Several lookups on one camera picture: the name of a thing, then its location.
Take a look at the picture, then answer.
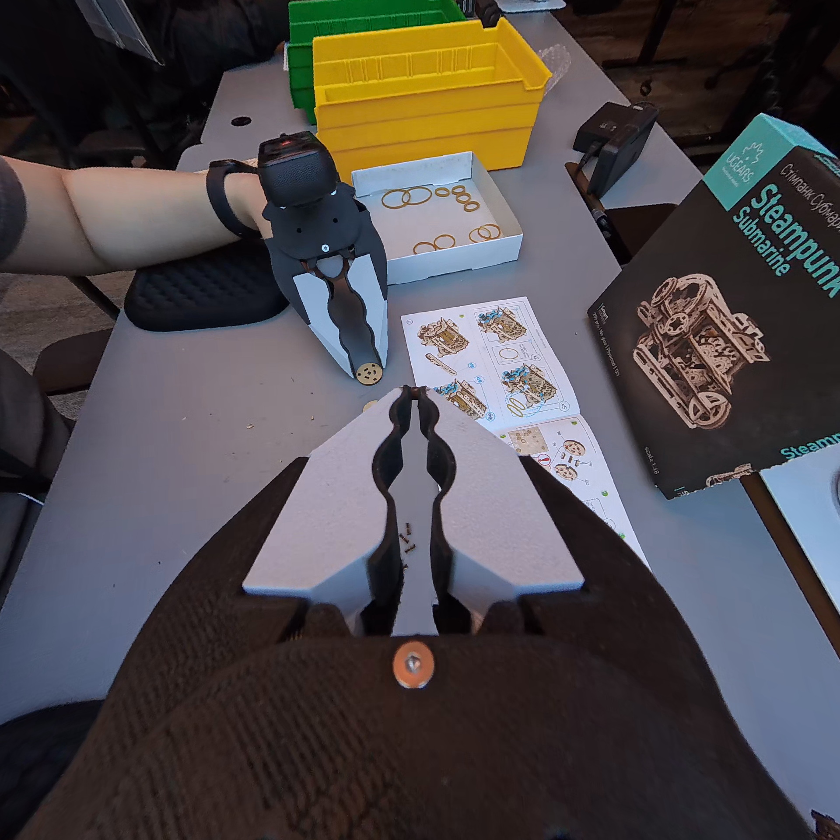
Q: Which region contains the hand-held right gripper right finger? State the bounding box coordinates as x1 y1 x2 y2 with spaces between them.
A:
419 387 586 636

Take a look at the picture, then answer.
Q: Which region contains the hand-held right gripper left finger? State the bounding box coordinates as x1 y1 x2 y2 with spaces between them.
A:
243 386 416 636

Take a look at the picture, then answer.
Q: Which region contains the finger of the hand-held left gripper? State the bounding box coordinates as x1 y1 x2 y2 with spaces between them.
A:
292 269 360 380
346 252 389 380

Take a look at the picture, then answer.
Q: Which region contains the person's left forearm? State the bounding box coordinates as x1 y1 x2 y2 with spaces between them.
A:
0 154 273 277

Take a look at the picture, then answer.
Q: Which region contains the black wristband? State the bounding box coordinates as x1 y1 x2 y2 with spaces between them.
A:
205 159 260 240

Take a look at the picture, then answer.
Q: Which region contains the white cardboard tray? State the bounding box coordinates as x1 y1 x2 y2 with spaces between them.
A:
351 151 525 286

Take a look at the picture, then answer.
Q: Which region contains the group of tan rubber bands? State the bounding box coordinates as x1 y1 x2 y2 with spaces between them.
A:
381 185 503 256

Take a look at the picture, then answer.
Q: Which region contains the printed instruction booklet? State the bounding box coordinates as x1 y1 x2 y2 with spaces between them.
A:
400 297 652 568

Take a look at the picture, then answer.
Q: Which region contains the black textured wrist rest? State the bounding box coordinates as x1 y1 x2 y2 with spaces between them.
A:
123 241 291 333

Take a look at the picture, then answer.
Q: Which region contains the yellow plastic bin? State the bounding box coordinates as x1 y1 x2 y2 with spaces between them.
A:
312 17 553 182

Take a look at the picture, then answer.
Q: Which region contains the black model kit box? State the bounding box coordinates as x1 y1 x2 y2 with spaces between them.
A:
586 113 840 501

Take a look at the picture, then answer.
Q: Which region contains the green plastic bin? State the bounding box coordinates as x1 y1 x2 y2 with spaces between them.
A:
289 0 468 126

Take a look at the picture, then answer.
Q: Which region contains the brown chair seat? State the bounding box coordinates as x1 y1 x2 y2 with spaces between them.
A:
33 327 116 396

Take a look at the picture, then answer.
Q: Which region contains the black power adapter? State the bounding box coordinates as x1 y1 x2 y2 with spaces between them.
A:
573 100 660 199

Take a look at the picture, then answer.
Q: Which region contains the white flat sheet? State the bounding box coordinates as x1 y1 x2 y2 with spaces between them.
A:
761 453 840 634

